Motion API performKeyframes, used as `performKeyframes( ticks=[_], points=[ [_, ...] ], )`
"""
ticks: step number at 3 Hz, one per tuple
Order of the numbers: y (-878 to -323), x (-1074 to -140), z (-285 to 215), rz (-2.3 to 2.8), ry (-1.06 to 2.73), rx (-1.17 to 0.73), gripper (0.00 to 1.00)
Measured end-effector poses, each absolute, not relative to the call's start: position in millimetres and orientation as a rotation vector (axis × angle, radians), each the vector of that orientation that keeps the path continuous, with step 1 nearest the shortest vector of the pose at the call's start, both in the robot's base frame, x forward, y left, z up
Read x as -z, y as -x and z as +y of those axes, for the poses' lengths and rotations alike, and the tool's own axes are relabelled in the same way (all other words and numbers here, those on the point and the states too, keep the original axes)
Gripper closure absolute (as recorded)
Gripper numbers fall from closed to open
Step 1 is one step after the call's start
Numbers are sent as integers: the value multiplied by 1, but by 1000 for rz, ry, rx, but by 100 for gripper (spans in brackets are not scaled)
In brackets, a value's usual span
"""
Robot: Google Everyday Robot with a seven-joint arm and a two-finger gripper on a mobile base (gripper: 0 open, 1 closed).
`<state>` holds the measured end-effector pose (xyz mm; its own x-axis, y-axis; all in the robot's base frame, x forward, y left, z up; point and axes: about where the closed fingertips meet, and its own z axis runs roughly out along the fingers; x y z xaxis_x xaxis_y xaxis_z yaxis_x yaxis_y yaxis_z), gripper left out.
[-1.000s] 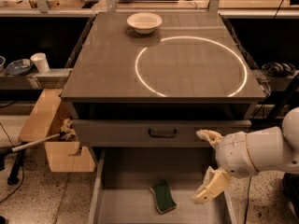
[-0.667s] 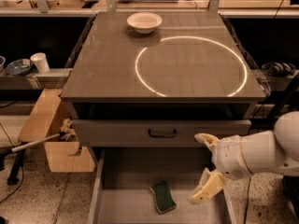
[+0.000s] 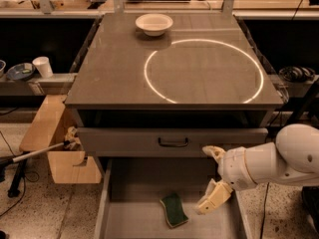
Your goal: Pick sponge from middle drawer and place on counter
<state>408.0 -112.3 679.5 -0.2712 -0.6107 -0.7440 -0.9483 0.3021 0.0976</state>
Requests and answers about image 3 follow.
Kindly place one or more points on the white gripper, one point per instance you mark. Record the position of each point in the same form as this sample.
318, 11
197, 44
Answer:
232, 167

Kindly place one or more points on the green scrubbing sponge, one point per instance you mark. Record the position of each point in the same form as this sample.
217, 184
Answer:
173, 210

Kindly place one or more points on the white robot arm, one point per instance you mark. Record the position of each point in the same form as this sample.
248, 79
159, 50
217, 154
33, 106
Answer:
291, 159

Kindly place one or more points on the grey drawer cabinet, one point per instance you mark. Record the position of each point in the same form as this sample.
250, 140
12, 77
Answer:
201, 73

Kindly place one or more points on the open grey middle drawer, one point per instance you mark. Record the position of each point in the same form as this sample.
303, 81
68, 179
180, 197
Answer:
130, 205

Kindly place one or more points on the black shoe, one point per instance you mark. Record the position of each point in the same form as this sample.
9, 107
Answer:
310, 199

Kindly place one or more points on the white paper bowl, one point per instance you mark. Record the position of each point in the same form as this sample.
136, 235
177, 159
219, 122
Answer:
154, 24

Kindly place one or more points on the grey side shelf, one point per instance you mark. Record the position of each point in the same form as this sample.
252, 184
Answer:
58, 84

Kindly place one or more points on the metal pole with black stand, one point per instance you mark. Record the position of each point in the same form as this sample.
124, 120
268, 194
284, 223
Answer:
21, 160

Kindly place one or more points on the white paper cup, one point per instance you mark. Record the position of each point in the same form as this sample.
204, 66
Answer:
43, 66

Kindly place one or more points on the blue plate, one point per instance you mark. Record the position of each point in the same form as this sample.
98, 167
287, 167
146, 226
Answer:
21, 72

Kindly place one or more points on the top drawer with black handle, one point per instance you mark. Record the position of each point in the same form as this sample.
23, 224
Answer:
165, 142

